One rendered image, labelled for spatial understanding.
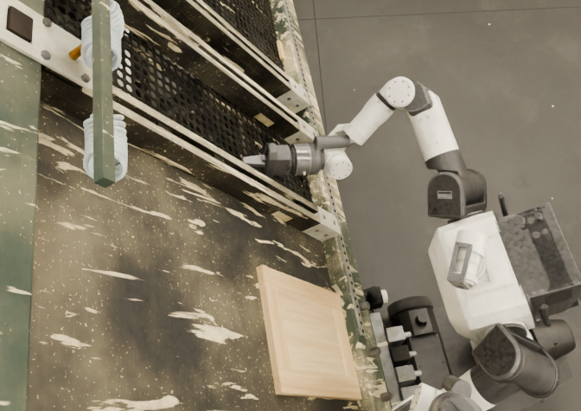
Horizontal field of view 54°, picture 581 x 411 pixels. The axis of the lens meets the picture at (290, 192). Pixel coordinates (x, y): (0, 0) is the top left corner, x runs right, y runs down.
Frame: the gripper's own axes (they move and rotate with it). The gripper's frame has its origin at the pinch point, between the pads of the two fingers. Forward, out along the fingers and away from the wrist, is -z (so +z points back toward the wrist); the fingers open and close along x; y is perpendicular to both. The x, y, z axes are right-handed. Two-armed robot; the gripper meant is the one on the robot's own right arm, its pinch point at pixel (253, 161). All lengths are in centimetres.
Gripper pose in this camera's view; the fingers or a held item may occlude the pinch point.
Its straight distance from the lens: 155.4
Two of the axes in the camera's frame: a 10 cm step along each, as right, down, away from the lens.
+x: 1.9, -5.0, -8.5
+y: 1.7, 8.7, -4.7
